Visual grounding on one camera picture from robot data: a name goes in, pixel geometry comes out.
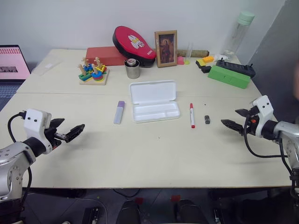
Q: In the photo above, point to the clear bottle green lid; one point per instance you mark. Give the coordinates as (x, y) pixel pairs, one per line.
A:
(237, 35)

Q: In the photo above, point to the wooden shape stacking toy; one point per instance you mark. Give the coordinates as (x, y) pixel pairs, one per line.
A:
(93, 74)

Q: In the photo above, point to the open laptop pink screen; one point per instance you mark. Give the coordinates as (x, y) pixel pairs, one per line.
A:
(11, 63)

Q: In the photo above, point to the red rectangular box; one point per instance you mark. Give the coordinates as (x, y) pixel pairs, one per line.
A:
(100, 56)

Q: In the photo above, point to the wooden picture frame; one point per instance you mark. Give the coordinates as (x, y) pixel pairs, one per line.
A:
(166, 49)

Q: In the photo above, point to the white open pencil case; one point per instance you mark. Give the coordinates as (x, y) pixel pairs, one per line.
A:
(153, 102)

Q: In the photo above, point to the white crumpled item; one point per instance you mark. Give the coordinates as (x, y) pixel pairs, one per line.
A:
(219, 57)

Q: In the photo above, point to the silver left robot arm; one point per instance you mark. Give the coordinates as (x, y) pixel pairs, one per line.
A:
(14, 161)

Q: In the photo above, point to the red white marker pen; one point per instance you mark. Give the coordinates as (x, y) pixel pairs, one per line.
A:
(192, 115)

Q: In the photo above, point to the clear tube green base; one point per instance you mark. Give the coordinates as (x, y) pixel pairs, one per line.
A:
(188, 54)

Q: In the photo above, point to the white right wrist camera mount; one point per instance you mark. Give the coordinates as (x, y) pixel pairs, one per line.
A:
(265, 109)

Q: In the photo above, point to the clear plastic sheet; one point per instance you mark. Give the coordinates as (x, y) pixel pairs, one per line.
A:
(46, 67)

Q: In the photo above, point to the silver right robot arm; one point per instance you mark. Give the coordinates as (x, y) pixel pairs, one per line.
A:
(286, 133)

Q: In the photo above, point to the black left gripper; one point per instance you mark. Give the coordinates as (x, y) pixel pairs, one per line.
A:
(50, 135)

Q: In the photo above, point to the dark rounded shape under table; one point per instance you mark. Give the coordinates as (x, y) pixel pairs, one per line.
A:
(190, 212)
(129, 212)

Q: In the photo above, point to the small black block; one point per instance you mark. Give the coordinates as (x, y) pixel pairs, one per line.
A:
(206, 69)

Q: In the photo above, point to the brown rolled mat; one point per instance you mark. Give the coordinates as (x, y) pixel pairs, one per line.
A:
(198, 53)

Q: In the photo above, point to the small pink toy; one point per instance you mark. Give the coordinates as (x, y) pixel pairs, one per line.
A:
(180, 60)

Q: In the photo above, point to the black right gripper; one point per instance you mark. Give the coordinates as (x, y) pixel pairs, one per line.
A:
(251, 127)

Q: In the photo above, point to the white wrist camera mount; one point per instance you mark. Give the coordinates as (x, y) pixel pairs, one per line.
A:
(265, 109)
(35, 122)

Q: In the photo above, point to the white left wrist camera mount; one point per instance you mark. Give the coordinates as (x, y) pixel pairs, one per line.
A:
(35, 122)

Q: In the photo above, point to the yellow black toy block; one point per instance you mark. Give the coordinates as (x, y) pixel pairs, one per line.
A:
(205, 60)

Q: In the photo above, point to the green rectangular box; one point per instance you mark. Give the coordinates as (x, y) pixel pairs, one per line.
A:
(227, 77)

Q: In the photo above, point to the red black boxing pad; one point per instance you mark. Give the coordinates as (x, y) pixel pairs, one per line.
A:
(133, 44)

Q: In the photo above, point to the stainless steel cup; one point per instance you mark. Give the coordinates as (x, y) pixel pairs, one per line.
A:
(133, 71)

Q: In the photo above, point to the red floor marker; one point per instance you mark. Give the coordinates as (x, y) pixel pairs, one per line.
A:
(175, 198)

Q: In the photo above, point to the purple white highlighter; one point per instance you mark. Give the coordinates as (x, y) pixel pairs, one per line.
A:
(119, 113)

